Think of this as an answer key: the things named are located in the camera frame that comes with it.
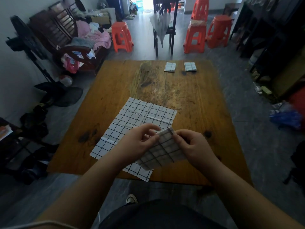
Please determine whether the person's right hand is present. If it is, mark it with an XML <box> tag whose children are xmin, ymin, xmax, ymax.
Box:
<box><xmin>172</xmin><ymin>129</ymin><xmax>219</xmax><ymax>171</ymax></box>

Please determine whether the person's left hand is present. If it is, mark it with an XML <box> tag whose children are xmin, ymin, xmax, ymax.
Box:
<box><xmin>114</xmin><ymin>123</ymin><xmax>161</xmax><ymax>165</ymax></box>

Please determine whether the person's right forearm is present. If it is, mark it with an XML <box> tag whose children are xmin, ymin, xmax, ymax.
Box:
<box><xmin>207</xmin><ymin>157</ymin><xmax>305</xmax><ymax>229</ymax></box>

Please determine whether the person's left forearm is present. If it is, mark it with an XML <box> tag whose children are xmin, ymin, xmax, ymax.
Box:
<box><xmin>36</xmin><ymin>150</ymin><xmax>129</xmax><ymax>229</ymax></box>

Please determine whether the person's white left shoe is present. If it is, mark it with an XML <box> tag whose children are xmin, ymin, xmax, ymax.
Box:
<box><xmin>125</xmin><ymin>194</ymin><xmax>139</xmax><ymax>205</ymax></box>

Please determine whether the person's black top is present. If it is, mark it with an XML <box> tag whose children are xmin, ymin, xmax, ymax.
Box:
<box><xmin>99</xmin><ymin>199</ymin><xmax>227</xmax><ymax>229</ymax></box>

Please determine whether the black standing fan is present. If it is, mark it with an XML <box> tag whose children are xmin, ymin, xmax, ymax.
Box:
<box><xmin>6</xmin><ymin>15</ymin><xmax>83</xmax><ymax>108</ymax></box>

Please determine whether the pile of packaging scraps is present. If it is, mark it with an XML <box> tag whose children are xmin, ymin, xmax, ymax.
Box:
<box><xmin>252</xmin><ymin>71</ymin><xmax>273</xmax><ymax>96</ymax></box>

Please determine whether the blue plastic bag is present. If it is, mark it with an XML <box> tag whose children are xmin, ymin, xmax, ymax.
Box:
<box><xmin>269</xmin><ymin>102</ymin><xmax>303</xmax><ymax>130</ymax></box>

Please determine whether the black blue bag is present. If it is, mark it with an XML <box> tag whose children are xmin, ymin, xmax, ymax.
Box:
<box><xmin>18</xmin><ymin>145</ymin><xmax>59</xmax><ymax>185</ymax></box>

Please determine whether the black backpack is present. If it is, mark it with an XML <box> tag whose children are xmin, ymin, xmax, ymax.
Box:
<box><xmin>283</xmin><ymin>140</ymin><xmax>305</xmax><ymax>193</ymax></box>

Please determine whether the pink plastic bag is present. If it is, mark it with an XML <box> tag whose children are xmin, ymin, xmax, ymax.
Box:
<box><xmin>61</xmin><ymin>53</ymin><xmax>84</xmax><ymax>74</ymax></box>

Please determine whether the white plastic bottle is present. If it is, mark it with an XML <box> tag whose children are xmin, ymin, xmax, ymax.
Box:
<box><xmin>247</xmin><ymin>49</ymin><xmax>262</xmax><ymax>67</ymax></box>

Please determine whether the pink blanket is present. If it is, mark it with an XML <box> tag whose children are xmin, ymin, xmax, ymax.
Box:
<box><xmin>76</xmin><ymin>20</ymin><xmax>112</xmax><ymax>50</ymax></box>

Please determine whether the grey folded garment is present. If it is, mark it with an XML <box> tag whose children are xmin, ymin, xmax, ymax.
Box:
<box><xmin>69</xmin><ymin>37</ymin><xmax>96</xmax><ymax>48</ymax></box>

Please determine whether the red plastic stool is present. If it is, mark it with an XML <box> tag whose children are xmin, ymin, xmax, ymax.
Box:
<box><xmin>183</xmin><ymin>20</ymin><xmax>207</xmax><ymax>54</ymax></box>
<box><xmin>190</xmin><ymin>0</ymin><xmax>210</xmax><ymax>21</ymax></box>
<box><xmin>206</xmin><ymin>14</ymin><xmax>233</xmax><ymax>49</ymax></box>
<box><xmin>111</xmin><ymin>21</ymin><xmax>134</xmax><ymax>53</ymax></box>

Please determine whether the black metal chair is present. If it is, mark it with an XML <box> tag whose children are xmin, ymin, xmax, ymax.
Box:
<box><xmin>153</xmin><ymin>0</ymin><xmax>179</xmax><ymax>57</ymax></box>

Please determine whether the brown cardboard sheet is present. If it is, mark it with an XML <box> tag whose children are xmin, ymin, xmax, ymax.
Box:
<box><xmin>271</xmin><ymin>45</ymin><xmax>305</xmax><ymax>98</ymax></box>

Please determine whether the cardboard box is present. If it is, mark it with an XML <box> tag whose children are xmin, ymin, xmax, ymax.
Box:
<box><xmin>90</xmin><ymin>13</ymin><xmax>111</xmax><ymax>25</ymax></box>

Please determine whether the white orange paper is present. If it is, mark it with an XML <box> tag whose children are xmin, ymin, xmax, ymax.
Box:
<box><xmin>0</xmin><ymin>124</ymin><xmax>13</xmax><ymax>141</ymax></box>

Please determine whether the dark wooden sofa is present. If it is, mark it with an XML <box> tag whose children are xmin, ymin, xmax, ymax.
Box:
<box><xmin>28</xmin><ymin>0</ymin><xmax>112</xmax><ymax>74</ymax></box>

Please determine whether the dark shelf unit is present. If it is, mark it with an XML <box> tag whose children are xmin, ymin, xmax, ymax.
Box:
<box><xmin>230</xmin><ymin>0</ymin><xmax>305</xmax><ymax>79</ymax></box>

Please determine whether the grey cable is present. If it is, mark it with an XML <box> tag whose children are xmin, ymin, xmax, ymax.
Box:
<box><xmin>0</xmin><ymin>220</ymin><xmax>79</xmax><ymax>229</ymax></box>

